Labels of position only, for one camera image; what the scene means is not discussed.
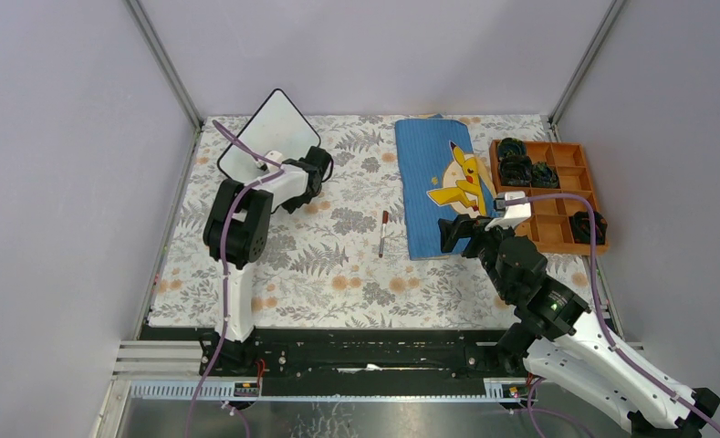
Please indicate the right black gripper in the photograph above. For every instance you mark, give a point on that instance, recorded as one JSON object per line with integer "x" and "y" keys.
{"x": 464, "y": 226}

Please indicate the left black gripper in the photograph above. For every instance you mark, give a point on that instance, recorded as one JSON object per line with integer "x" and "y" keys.
{"x": 288, "y": 207}

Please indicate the small black-framed whiteboard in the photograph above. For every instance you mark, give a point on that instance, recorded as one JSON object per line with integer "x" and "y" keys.
{"x": 278, "y": 129}

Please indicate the red-capped whiteboard marker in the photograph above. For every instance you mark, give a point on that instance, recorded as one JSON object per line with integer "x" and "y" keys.
{"x": 384, "y": 222}

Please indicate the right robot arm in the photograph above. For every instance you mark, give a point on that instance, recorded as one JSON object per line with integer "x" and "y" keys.
{"x": 560, "y": 339}

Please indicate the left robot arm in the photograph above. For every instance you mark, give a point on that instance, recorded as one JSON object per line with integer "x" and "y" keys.
{"x": 238, "y": 224}

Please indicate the blue Pikachu cloth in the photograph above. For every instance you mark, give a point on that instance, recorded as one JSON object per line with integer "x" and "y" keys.
{"x": 442, "y": 177}

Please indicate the rolled dark tie middle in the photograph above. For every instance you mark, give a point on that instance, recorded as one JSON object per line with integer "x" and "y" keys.
{"x": 515, "y": 171}

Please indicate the orange wooden compartment tray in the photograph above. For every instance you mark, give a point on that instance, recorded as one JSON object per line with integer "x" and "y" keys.
{"x": 550, "y": 226}

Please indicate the rolled dark tie top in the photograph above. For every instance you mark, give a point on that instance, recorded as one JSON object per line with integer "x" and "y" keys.
{"x": 510, "y": 147}

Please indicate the floral patterned table mat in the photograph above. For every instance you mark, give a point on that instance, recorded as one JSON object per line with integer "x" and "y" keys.
{"x": 320, "y": 268}

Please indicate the rolled dark tie small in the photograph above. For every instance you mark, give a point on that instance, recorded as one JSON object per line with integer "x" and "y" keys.
{"x": 544, "y": 176}

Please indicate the rolled dark tie lower right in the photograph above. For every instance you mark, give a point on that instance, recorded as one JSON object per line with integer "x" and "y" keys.
{"x": 589, "y": 227}

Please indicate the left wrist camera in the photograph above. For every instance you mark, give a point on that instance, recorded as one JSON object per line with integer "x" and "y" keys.
{"x": 271, "y": 162}

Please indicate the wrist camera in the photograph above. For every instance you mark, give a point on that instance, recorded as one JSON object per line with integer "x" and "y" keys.
{"x": 271, "y": 162}
{"x": 513, "y": 209}

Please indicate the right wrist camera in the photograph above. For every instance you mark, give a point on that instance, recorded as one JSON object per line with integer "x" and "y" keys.
{"x": 513, "y": 209}

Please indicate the white slotted cable duct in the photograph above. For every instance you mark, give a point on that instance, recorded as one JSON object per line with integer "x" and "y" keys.
{"x": 232, "y": 391}

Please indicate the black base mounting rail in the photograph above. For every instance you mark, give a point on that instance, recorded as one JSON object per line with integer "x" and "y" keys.
{"x": 319, "y": 361}

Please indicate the left aluminium frame post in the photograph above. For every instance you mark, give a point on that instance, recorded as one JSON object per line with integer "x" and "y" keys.
{"x": 163, "y": 61}

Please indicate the aluminium frame post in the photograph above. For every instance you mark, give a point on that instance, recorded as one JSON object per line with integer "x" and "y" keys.
{"x": 589, "y": 56}
{"x": 163, "y": 61}

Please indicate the right aluminium frame post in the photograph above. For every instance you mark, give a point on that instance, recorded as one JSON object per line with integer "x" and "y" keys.
{"x": 589, "y": 56}

